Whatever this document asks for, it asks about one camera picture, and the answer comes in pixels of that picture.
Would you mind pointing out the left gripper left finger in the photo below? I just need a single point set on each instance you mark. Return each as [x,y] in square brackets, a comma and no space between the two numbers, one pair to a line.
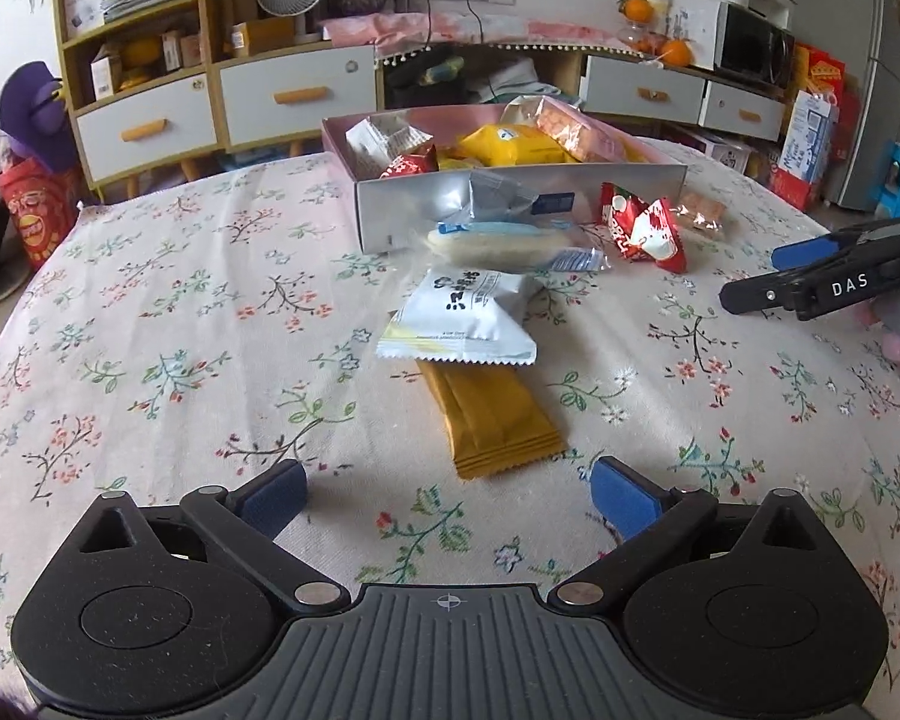
[240,528]

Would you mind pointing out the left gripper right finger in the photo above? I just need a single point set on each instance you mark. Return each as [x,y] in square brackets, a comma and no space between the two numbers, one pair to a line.
[658,526]

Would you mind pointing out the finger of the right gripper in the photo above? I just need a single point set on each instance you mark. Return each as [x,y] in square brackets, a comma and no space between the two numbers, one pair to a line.
[786,290]
[805,253]

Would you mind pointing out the brown cracker clear pack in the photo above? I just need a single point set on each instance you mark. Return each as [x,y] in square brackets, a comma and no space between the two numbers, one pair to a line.
[701,214]

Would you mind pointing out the red white candy pack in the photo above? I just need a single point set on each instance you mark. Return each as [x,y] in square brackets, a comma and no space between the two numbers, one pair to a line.
[642,231]

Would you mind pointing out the orange snack bar pack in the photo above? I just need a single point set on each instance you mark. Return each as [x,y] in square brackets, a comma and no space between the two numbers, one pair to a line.
[493,422]

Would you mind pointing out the pink wafer pack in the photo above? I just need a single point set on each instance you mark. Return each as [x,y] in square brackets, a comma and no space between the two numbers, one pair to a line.
[581,131]

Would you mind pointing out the white monkey biscuit pack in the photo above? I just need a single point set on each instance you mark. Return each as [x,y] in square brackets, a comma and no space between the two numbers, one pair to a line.
[464,315]

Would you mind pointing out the small silver blue pack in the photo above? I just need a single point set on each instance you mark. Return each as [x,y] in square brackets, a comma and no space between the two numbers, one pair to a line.
[496,198]

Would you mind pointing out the clear blue bread pack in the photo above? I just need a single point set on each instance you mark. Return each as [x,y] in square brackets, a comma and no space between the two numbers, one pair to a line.
[516,247]

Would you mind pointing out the white text snack pack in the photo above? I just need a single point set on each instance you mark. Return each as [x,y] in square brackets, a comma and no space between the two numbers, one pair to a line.
[523,110]

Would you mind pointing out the yellow small snack pack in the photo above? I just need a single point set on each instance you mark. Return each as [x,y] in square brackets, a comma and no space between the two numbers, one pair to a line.
[500,145]

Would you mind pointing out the small red snack pack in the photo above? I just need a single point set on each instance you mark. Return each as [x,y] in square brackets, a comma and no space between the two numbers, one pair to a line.
[419,161]

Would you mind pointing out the blue white milk carton box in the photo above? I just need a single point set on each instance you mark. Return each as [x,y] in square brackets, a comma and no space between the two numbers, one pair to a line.
[798,172]

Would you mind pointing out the floral tablecloth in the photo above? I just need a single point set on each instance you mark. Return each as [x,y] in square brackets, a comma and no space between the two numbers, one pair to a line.
[199,334]

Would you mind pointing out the low wooden tv console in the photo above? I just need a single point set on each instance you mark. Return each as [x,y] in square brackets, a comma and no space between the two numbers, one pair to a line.
[612,85]

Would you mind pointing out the black microwave oven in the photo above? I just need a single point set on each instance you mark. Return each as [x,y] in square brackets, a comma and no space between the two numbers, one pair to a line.
[753,48]

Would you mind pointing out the orange fruit lower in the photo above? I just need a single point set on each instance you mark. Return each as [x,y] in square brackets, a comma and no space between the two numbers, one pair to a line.
[676,53]

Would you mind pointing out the orange fruit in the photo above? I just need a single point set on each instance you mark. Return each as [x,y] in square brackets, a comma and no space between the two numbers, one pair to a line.
[676,53]
[639,12]

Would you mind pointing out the orange fruit upper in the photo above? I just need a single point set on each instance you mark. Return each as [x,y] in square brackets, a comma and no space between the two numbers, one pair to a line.
[639,12]

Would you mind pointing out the pink silver cardboard box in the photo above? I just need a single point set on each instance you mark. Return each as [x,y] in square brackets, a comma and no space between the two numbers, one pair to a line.
[394,213]

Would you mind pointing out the wooden shelf drawer cabinet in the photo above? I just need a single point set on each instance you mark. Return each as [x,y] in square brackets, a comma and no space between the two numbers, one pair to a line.
[276,98]

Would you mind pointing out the purple plush toy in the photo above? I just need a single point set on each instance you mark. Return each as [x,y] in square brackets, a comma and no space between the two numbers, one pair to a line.
[34,118]

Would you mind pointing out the pink cloth runner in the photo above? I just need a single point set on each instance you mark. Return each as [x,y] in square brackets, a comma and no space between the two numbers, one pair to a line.
[398,33]

